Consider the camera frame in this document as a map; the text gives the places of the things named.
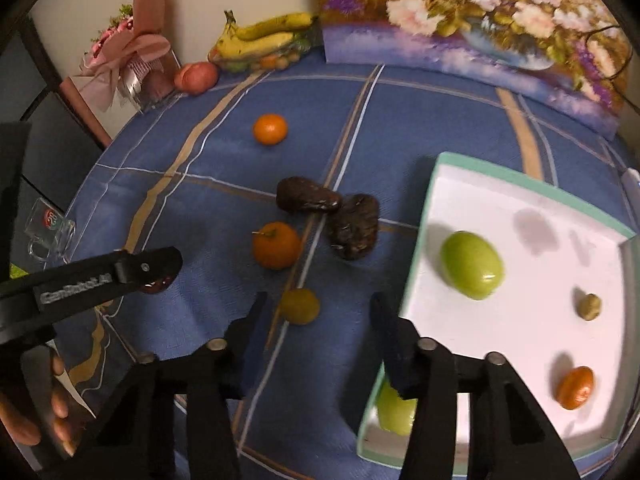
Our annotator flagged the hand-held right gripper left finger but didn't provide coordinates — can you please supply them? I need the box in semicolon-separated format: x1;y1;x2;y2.
42;291;268;480

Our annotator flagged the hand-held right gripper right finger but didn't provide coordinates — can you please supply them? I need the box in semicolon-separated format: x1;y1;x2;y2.
369;291;583;480

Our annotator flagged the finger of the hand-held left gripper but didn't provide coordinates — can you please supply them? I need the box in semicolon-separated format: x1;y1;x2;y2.
112;246;184;295

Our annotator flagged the glossy dark brown date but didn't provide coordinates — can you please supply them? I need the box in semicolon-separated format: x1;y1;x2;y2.
140;272;176;295

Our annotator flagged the small green fruit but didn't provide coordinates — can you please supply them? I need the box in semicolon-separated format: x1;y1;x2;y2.
376;379;418;436

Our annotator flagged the olive yellow round fruit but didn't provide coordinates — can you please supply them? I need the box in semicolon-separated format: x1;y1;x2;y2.
278;288;321;326
573;293;602;321

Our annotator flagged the large green apple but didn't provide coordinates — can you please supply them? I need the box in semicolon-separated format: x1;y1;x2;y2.
440;231;506;301

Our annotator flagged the white tray with teal rim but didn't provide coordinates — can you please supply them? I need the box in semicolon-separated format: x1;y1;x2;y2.
356;151;638;463

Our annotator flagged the person's left hand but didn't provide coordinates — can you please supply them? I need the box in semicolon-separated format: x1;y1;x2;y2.
0;349;79;457

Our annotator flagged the glass mug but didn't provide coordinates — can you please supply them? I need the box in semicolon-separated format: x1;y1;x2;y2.
25;198;77;264

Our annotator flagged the white paper strip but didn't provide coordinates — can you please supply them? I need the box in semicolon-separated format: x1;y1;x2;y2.
49;339;97;419

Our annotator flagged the small orange with stem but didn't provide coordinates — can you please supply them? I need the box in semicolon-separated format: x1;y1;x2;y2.
251;222;302;271

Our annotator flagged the wrinkled dark brown date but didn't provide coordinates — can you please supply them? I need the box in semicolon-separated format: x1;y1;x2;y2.
326;193;381;261

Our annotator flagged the dark cabinet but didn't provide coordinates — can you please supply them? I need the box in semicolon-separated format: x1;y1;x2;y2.
0;15;113;221

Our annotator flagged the long dark brown date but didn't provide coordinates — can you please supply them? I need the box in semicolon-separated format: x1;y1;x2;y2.
276;176;343;215

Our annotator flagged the red peach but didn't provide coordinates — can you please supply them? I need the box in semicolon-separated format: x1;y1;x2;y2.
174;61;220;96

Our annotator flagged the pink flower bouquet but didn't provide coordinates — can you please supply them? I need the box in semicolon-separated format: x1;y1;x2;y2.
71;0;182;114

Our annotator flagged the flower painting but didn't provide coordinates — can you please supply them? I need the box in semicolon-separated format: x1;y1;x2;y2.
310;0;632;142

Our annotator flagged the black cable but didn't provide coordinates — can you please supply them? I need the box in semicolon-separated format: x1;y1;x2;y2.
581;24;628;107

